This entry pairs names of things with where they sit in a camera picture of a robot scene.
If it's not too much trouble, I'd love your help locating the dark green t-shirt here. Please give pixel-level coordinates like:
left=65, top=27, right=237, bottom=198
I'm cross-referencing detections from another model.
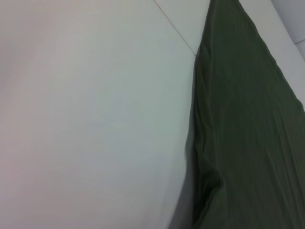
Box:
left=166, top=0, right=305, bottom=229

